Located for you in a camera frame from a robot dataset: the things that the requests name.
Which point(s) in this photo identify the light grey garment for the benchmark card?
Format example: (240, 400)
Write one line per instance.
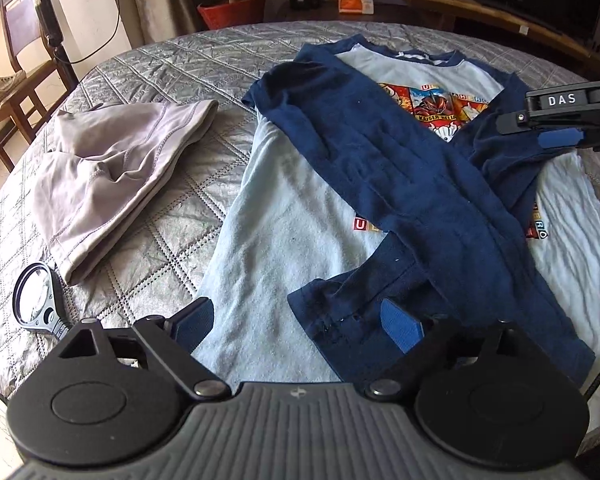
(120, 170)

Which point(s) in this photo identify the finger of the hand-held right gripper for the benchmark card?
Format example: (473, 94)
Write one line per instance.
(560, 139)
(520, 121)

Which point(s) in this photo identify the wooden chair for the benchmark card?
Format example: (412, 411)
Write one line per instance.
(22, 25)

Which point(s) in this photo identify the wooden television riser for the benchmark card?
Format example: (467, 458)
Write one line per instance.
(455, 5)

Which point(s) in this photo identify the blue long-sleeve printed shirt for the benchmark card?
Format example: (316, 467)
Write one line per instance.
(380, 185)

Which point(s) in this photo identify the black standing fan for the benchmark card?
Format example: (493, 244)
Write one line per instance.
(52, 20)

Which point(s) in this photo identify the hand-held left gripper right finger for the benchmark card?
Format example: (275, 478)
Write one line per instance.
(402, 325)

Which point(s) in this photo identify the red plant pot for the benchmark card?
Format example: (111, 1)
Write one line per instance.
(230, 15)

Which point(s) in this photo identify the dark wooden cabinet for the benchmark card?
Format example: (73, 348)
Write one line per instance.
(305, 12)

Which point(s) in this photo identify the beige curtain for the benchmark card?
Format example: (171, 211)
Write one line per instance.
(170, 0)

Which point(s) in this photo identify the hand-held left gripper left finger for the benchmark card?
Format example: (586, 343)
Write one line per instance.
(197, 322)

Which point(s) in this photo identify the orange tissue pack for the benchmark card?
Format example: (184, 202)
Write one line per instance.
(352, 2)

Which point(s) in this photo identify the silver quilted bedspread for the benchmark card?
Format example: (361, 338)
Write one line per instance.
(155, 75)

